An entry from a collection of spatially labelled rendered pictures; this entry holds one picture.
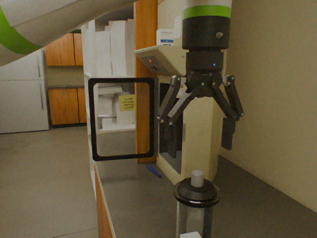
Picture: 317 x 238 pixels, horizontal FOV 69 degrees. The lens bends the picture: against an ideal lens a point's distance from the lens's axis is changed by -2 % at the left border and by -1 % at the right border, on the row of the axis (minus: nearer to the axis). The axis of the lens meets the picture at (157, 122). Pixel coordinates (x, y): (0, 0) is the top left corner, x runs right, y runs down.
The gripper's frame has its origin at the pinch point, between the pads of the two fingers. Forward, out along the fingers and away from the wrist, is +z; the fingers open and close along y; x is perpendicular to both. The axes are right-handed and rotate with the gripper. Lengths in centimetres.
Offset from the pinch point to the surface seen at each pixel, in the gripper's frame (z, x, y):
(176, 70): -15.7, -32.9, -8.6
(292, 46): -25, -29, -56
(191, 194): 9.5, 2.9, 3.2
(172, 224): 33.0, -17.5, -1.4
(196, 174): 6.0, 0.9, 1.2
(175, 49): -22.6, -32.4, -7.8
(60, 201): 127, -206, 50
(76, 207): 127, -189, 34
